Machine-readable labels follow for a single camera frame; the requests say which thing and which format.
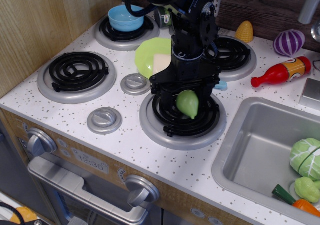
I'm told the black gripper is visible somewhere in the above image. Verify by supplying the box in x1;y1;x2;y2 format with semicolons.
149;51;222;117

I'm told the green toy pear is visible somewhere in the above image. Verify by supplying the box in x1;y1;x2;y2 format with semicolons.
176;90;199;120

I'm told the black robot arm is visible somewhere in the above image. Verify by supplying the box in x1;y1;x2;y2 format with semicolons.
124;0;221;119

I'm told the blue plastic bowl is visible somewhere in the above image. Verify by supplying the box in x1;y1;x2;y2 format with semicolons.
108;5;144;32

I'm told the front right black burner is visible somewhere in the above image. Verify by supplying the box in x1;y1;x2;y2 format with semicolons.
139;94;227;151

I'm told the black burner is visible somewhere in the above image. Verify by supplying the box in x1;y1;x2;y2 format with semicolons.
37;51;117;105
94;15;160;52
202;35;257;82
139;94;227;151

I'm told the cream toy milk jug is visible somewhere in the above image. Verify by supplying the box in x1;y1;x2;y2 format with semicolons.
152;54;171;75

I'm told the silver stove knob middle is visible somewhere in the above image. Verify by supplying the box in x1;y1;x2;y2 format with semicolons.
120;73;151;96

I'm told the silver stove knob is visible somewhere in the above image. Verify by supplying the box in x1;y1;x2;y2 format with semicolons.
120;73;151;96
87;107;123;135

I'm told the light green plate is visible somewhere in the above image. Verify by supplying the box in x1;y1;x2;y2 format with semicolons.
135;37;171;79

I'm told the back right black burner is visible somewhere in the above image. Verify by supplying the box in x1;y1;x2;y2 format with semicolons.
202;35;257;82

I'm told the green toy can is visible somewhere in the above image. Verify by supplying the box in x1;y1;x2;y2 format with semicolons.
153;7;172;28

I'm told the yellow toy corn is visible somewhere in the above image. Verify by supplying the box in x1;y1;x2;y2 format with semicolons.
235;20;254;43

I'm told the silver stove knob front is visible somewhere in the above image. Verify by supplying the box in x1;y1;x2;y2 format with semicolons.
87;107;123;135

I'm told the back left black burner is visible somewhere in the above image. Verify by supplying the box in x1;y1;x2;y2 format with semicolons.
94;15;160;52

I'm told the silver sink basin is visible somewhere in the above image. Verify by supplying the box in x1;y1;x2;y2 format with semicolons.
212;97;320;214

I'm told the red toy ketchup bottle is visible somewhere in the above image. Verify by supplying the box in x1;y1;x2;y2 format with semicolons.
251;56;312;88

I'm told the right silver oven dial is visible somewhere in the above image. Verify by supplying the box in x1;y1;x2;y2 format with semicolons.
125;174;160;208

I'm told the silver oven dial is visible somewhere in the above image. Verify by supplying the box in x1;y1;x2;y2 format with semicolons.
26;127;58;157
125;174;160;208

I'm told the front left black burner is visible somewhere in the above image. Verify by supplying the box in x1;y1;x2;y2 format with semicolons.
37;51;117;105

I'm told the purple toy onion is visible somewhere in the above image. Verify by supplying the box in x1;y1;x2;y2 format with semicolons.
273;29;306;57

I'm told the oven clock display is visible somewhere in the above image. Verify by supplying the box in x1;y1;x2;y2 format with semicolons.
71;148;109;175

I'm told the silver faucet base block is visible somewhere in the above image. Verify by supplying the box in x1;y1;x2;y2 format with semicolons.
299;78;320;110

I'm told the green toy cabbage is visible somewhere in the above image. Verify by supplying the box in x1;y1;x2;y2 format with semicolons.
289;138;320;181

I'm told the orange toy carrot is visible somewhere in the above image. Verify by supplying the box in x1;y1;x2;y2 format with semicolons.
272;184;320;217

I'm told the silver faucet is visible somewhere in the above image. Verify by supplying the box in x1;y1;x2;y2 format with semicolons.
298;0;320;43

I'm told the left silver oven dial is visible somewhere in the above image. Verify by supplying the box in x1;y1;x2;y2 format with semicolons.
26;127;58;157

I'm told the small green toy vegetable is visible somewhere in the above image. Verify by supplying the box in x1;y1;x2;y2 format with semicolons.
294;177;320;203

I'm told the yellow toy on floor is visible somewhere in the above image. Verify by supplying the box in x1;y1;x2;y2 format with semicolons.
10;207;38;224

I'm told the blue toy knife handle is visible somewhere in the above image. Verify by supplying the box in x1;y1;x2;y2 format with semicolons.
214;81;228;91

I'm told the silver oven door handle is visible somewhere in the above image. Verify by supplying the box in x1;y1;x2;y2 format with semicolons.
28;157;149;225

